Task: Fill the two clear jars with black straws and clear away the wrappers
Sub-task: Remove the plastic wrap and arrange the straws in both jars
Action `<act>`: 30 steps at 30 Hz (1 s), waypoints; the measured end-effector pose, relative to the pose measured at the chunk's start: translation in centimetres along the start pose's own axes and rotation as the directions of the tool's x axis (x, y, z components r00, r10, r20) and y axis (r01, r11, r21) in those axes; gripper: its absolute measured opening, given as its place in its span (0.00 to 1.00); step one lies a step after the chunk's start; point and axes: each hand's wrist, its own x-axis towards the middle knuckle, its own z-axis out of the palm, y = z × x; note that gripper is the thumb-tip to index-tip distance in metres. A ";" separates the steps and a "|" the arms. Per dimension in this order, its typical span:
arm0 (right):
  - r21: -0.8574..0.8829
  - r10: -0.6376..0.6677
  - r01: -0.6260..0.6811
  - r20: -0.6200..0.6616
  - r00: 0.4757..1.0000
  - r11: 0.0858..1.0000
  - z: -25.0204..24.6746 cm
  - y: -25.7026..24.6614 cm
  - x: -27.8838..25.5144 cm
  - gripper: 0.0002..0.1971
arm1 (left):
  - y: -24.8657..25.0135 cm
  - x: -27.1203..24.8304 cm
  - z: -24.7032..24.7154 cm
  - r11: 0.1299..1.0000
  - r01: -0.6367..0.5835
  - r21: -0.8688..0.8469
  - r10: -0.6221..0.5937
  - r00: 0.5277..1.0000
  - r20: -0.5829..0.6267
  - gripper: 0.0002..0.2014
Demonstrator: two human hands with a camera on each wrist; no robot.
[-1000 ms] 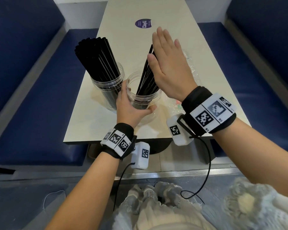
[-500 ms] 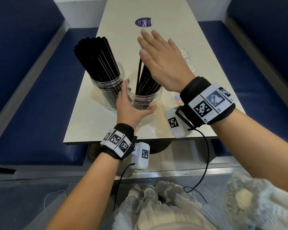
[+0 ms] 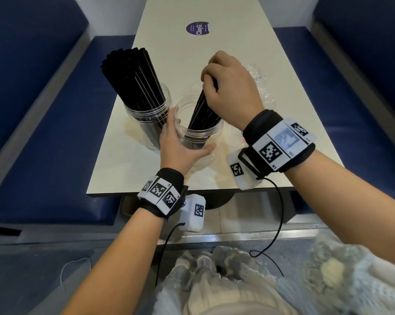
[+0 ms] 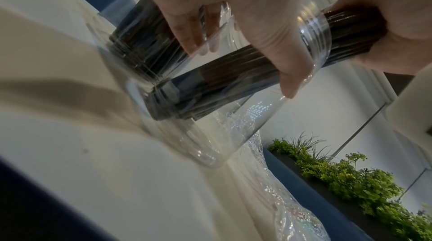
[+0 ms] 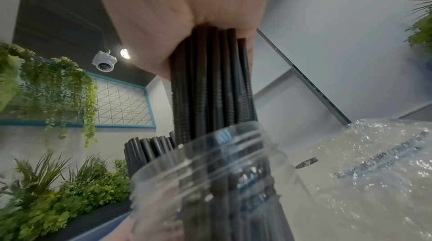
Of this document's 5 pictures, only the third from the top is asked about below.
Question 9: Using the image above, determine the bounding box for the small bundle of black straws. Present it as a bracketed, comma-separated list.
[186, 75, 223, 150]

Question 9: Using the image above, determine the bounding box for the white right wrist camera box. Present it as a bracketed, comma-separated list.
[226, 148, 264, 191]

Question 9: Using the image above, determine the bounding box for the clear plastic jar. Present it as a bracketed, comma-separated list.
[173, 95, 224, 174]
[123, 82, 172, 151]

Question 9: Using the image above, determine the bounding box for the thin white cable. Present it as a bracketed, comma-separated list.
[60, 257, 92, 286]

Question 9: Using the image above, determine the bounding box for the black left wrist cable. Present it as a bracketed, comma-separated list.
[154, 222, 185, 286]

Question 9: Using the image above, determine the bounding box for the large bundle of black straws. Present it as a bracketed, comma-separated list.
[101, 46, 167, 150]

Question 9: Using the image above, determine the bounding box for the white ruffled skirt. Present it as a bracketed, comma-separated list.
[151, 245, 301, 315]

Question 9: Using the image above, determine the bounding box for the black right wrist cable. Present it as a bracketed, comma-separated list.
[249, 175, 285, 278]

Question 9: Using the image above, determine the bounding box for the person's left forearm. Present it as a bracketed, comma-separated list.
[61, 206, 172, 315]

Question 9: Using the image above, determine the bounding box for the blue bench seat cushion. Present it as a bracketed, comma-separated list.
[272, 27, 395, 215]
[0, 35, 136, 227]

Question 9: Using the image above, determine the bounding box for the person's right hand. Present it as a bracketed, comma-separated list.
[201, 51, 266, 131]

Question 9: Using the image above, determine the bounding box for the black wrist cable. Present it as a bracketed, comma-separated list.
[249, 175, 285, 278]
[154, 222, 185, 286]

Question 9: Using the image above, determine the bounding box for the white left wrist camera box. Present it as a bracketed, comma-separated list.
[179, 194, 206, 233]

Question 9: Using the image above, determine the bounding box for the blue bench backrest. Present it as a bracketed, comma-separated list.
[315, 0, 395, 107]
[0, 0, 88, 168]

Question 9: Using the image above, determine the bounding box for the person's left hand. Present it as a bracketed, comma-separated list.
[159, 106, 217, 176]

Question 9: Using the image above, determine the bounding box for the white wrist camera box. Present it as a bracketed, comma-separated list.
[179, 194, 206, 233]
[226, 148, 264, 191]

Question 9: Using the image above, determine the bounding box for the person's right forearm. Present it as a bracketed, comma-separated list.
[282, 150, 395, 261]

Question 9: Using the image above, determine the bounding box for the crumpled clear plastic wrap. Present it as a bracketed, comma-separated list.
[243, 63, 274, 110]

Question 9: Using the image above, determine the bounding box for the round purple sticker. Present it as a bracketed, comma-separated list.
[185, 21, 211, 37]

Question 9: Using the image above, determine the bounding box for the black right wristband with markers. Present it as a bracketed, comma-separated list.
[242, 109, 318, 174]

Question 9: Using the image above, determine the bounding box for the black wristband with markers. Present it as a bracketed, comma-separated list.
[242, 109, 318, 174]
[137, 168, 189, 220]

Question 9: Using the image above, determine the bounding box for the white knit sweater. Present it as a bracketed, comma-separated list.
[276, 232, 395, 315]

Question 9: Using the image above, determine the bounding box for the black table base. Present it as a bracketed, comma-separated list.
[188, 189, 238, 211]

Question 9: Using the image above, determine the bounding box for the black left wristband with markers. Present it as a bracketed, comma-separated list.
[137, 168, 189, 220]

